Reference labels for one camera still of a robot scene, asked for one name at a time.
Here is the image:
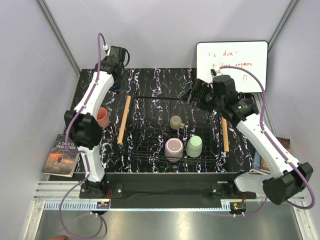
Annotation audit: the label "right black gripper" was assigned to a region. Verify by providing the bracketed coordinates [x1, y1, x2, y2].
[179, 78, 224, 114]

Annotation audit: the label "pink cup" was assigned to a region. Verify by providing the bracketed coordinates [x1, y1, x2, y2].
[96, 107, 110, 128]

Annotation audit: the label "dark blue mug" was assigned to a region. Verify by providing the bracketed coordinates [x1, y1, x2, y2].
[110, 82, 121, 94]

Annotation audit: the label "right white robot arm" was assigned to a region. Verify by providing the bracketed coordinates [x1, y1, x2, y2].
[181, 75, 314, 205]

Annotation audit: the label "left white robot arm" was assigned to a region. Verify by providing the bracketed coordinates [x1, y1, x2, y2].
[64, 45, 130, 199]

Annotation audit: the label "beige mug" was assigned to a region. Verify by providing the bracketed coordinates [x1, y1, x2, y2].
[169, 115, 185, 130]

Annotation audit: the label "black marble mat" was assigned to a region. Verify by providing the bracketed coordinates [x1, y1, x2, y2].
[100, 68, 255, 173]

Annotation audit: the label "light green cup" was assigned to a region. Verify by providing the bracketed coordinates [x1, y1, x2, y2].
[186, 135, 203, 158]

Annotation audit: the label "lilac mug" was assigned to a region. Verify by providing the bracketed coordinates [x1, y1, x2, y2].
[164, 138, 184, 162]

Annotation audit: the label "white whiteboard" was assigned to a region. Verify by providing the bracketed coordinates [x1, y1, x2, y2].
[196, 40, 269, 93]

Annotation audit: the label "books at right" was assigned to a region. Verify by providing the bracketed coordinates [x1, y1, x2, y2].
[250, 137, 291, 175]

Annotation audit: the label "Tale of Two Cities book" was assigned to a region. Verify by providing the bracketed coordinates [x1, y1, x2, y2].
[42, 134, 80, 178]

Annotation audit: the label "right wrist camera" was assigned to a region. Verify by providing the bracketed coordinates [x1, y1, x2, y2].
[210, 67, 223, 79]

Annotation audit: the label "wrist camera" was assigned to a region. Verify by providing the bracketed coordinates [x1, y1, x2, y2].
[210, 67, 223, 79]
[102, 44, 111, 56]

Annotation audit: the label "black wire dish rack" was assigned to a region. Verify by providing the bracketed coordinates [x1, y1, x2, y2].
[121, 96, 224, 173]

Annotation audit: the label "right wooden rack handle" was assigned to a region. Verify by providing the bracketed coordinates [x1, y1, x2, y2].
[221, 116, 229, 153]

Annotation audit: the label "wooden rack handle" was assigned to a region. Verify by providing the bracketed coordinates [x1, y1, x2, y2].
[221, 116, 229, 153]
[117, 95, 132, 145]

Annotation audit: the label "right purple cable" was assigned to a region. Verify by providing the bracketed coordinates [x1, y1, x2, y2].
[211, 66, 316, 218]

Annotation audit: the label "purple cable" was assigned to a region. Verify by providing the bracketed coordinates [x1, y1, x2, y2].
[211, 66, 316, 218]
[58, 32, 108, 238]

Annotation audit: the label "left wooden rack handle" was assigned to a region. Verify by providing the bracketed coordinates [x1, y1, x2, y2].
[117, 95, 132, 145]

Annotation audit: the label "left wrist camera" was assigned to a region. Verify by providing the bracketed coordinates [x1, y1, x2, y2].
[102, 44, 111, 56]

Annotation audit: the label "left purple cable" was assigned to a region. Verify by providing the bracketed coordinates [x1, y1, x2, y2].
[58, 32, 108, 238]

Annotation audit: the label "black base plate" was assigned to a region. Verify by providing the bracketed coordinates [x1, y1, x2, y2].
[79, 173, 256, 211]

